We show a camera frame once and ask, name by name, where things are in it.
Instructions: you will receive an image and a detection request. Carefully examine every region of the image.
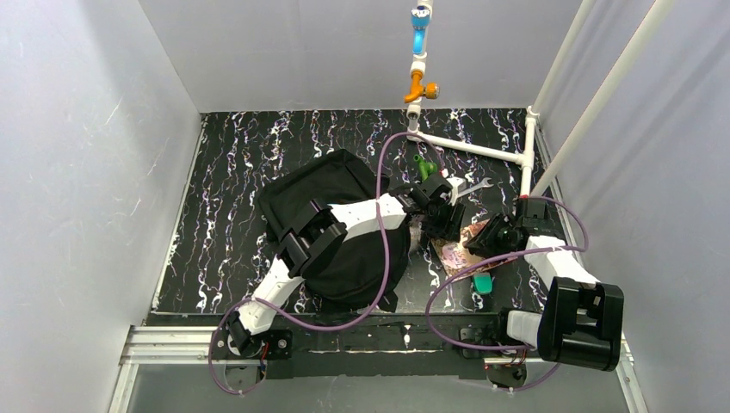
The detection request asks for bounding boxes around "pink picture book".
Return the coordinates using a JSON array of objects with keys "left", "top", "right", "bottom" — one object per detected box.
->
[{"left": 430, "top": 220, "right": 488, "bottom": 279}]

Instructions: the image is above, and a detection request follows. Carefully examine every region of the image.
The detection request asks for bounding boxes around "black backpack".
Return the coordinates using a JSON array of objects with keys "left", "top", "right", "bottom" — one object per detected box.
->
[{"left": 257, "top": 150, "right": 411, "bottom": 312}]

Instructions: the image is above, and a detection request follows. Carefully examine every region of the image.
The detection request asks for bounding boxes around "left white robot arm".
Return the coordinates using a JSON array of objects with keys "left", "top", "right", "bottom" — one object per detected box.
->
[{"left": 225, "top": 172, "right": 465, "bottom": 353}]

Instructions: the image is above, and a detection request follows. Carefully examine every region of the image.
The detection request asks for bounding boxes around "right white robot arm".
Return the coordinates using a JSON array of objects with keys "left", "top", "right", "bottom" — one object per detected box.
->
[{"left": 464, "top": 196, "right": 624, "bottom": 371}]

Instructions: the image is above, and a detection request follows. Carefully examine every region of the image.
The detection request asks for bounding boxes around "green and white pipe fitting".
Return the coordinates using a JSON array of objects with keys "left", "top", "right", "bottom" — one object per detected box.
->
[{"left": 413, "top": 155, "right": 439, "bottom": 181}]

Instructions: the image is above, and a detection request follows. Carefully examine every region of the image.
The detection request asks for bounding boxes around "small teal box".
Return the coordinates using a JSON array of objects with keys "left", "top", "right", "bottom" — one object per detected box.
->
[{"left": 472, "top": 273, "right": 493, "bottom": 295}]

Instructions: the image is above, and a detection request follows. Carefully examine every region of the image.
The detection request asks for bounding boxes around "silver open-end wrench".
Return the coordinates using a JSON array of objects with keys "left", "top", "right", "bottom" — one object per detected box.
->
[{"left": 457, "top": 177, "right": 493, "bottom": 199}]

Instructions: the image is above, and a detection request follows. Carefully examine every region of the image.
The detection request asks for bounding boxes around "orange tap valve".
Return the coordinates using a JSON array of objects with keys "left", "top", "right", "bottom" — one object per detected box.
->
[{"left": 404, "top": 69, "right": 440, "bottom": 103}]

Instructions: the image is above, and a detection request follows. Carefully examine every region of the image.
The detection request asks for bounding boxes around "blue pipe valve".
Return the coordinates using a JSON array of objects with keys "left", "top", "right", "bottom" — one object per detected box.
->
[{"left": 411, "top": 3, "right": 431, "bottom": 55}]

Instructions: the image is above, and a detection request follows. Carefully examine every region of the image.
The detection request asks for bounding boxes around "white PVC pipe frame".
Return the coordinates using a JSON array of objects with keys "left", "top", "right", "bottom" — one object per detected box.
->
[{"left": 405, "top": 1, "right": 674, "bottom": 199}]

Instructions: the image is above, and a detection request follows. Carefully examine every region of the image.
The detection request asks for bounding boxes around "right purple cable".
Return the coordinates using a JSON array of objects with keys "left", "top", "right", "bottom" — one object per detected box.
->
[{"left": 424, "top": 196, "right": 590, "bottom": 394}]

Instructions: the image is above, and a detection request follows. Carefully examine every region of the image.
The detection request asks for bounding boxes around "purple cable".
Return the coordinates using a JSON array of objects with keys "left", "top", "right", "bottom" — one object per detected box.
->
[
  {"left": 207, "top": 132, "right": 446, "bottom": 398},
  {"left": 424, "top": 196, "right": 590, "bottom": 394}
]

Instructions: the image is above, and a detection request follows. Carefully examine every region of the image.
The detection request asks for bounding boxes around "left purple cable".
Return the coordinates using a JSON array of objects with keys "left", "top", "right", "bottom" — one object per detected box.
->
[{"left": 207, "top": 132, "right": 446, "bottom": 398}]

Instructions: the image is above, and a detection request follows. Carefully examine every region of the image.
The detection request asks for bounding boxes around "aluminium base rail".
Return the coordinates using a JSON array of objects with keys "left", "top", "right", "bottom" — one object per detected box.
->
[{"left": 109, "top": 317, "right": 647, "bottom": 412}]

